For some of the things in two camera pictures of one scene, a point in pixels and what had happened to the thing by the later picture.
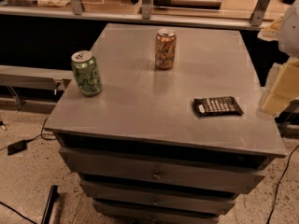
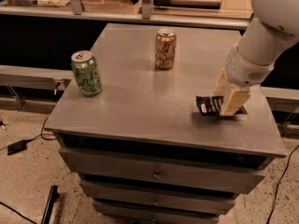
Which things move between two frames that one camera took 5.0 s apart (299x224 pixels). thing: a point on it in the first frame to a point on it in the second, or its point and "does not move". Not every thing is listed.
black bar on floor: (47, 216) does not move
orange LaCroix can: (165, 49) does not move
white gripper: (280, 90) to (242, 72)
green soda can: (87, 72) does not move
